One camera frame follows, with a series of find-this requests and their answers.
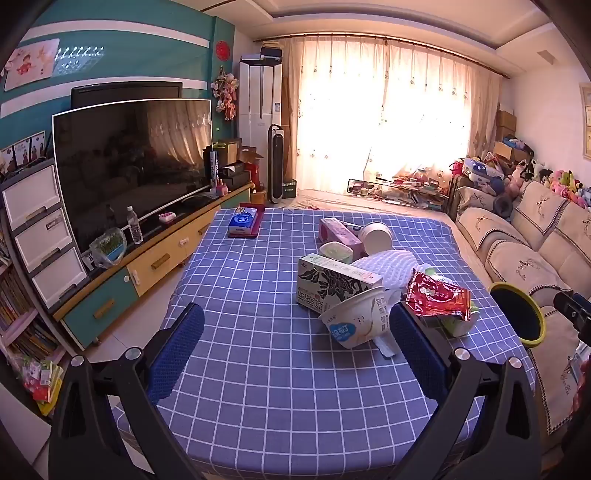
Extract black and white patterned carton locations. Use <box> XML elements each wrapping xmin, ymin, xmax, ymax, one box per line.
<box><xmin>297</xmin><ymin>254</ymin><xmax>384</xmax><ymax>315</ymax></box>

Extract white standing air conditioner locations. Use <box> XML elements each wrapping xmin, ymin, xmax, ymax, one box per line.
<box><xmin>239</xmin><ymin>54</ymin><xmax>283</xmax><ymax>185</ymax></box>

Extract row of framed photos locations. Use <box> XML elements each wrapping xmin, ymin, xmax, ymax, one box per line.
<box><xmin>0</xmin><ymin>130</ymin><xmax>47</xmax><ymax>174</ymax></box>

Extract green and white paper bowl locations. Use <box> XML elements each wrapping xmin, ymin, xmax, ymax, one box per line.
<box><xmin>436</xmin><ymin>300</ymin><xmax>481</xmax><ymax>337</ymax></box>

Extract glass bowl with green plants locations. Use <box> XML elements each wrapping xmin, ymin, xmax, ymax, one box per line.
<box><xmin>89</xmin><ymin>227</ymin><xmax>127</xmax><ymax>269</ymax></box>

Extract cream sheer curtain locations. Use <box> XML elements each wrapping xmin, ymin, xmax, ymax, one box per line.
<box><xmin>279</xmin><ymin>34</ymin><xmax>502</xmax><ymax>195</ymax></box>

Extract floral bed sheet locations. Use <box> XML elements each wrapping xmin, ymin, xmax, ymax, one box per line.
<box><xmin>295</xmin><ymin>189</ymin><xmax>458</xmax><ymax>222</ymax></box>

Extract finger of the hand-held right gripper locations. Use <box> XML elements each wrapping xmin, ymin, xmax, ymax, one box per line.
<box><xmin>553</xmin><ymin>291</ymin><xmax>591</xmax><ymax>333</ymax></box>

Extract hanging flower decoration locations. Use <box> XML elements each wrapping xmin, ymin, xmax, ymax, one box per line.
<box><xmin>211</xmin><ymin>66</ymin><xmax>239</xmax><ymax>121</ymax></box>

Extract row of plush toys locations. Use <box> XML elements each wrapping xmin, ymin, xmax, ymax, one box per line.
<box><xmin>503</xmin><ymin>159</ymin><xmax>591</xmax><ymax>208</ymax></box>

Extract red snack wrapper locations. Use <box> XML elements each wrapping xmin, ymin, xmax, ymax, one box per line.
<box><xmin>405</xmin><ymin>270</ymin><xmax>472</xmax><ymax>321</ymax></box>

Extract cluttered glass coffee table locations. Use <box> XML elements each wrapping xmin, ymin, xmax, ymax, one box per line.
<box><xmin>346</xmin><ymin>173</ymin><xmax>448</xmax><ymax>210</ymax></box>

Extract white plastic drawer unit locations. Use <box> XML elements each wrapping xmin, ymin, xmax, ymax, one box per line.
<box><xmin>0</xmin><ymin>159</ymin><xmax>90</xmax><ymax>310</ymax></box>

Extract black bin with yellow rim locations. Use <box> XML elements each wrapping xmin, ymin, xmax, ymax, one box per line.
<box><xmin>488</xmin><ymin>281</ymin><xmax>546</xmax><ymax>348</ymax></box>

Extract cardboard boxes on cabinet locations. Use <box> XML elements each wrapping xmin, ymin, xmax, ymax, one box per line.
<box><xmin>217</xmin><ymin>138</ymin><xmax>259</xmax><ymax>185</ymax></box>

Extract pile of colourful booklets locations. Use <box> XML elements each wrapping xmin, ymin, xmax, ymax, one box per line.
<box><xmin>18</xmin><ymin>357</ymin><xmax>63</xmax><ymax>416</ymax></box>

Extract black flat television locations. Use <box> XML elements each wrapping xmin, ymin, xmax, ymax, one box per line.
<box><xmin>71</xmin><ymin>82</ymin><xmax>184</xmax><ymax>112</ymax></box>

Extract teal and yellow television cabinet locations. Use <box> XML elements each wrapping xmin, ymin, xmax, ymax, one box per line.
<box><xmin>53</xmin><ymin>182</ymin><xmax>256</xmax><ymax>352</ymax></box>

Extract blue tissue pack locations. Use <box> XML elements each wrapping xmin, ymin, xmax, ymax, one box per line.
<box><xmin>228</xmin><ymin>208</ymin><xmax>258</xmax><ymax>235</ymax></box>

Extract shelf of books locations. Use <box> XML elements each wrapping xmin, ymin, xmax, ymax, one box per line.
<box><xmin>0</xmin><ymin>258</ymin><xmax>65</xmax><ymax>365</ymax></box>

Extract pink drink carton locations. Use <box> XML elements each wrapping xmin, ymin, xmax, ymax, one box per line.
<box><xmin>318</xmin><ymin>217</ymin><xmax>363</xmax><ymax>260</ymax></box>

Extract blue star pattern case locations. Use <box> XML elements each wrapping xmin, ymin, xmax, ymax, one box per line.
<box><xmin>463</xmin><ymin>157</ymin><xmax>504</xmax><ymax>183</ymax></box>

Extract black tower fan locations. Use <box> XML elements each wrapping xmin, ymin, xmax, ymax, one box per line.
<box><xmin>268</xmin><ymin>124</ymin><xmax>283</xmax><ymax>204</ymax></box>

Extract clear water bottle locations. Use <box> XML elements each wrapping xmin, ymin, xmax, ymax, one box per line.
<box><xmin>126</xmin><ymin>206</ymin><xmax>144</xmax><ymax>245</ymax></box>

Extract stack of brown cardboard boxes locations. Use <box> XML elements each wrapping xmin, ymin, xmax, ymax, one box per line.
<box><xmin>494</xmin><ymin>110</ymin><xmax>518</xmax><ymax>160</ymax></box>

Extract white paper cup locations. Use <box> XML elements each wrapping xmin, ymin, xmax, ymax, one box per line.
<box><xmin>359</xmin><ymin>222</ymin><xmax>394</xmax><ymax>257</ymax></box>

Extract green plastic jar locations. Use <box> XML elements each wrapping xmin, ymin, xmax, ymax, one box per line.
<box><xmin>320</xmin><ymin>241</ymin><xmax>355</xmax><ymax>265</ymax></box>

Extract beige sofa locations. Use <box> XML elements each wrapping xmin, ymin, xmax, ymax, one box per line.
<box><xmin>450</xmin><ymin>178</ymin><xmax>591</xmax><ymax>439</ymax></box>

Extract dark red tray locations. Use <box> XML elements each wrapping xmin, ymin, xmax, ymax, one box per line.
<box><xmin>226</xmin><ymin>203</ymin><xmax>267</xmax><ymax>239</ymax></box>

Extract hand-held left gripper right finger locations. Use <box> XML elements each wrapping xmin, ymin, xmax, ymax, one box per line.
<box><xmin>390</xmin><ymin>302</ymin><xmax>543</xmax><ymax>480</ymax></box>

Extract blue checked tablecloth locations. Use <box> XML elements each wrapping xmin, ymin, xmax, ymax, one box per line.
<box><xmin>113</xmin><ymin>208</ymin><xmax>539</xmax><ymax>480</ymax></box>

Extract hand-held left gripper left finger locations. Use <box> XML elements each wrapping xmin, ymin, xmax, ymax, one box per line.
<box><xmin>48</xmin><ymin>302</ymin><xmax>206</xmax><ymax>480</ymax></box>

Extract white foam net sheet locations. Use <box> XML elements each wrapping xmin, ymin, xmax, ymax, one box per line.
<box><xmin>353</xmin><ymin>248</ymin><xmax>419</xmax><ymax>289</ymax></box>

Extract large curved television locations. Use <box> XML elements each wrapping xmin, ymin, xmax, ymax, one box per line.
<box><xmin>52</xmin><ymin>98</ymin><xmax>214</xmax><ymax>254</ymax></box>

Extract white pudding cup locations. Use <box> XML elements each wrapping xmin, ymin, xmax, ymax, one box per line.
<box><xmin>318</xmin><ymin>286</ymin><xmax>393</xmax><ymax>349</ymax></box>

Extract cartoon wall poster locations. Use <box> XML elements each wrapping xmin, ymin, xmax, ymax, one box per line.
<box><xmin>4</xmin><ymin>38</ymin><xmax>61</xmax><ymax>92</ymax></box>

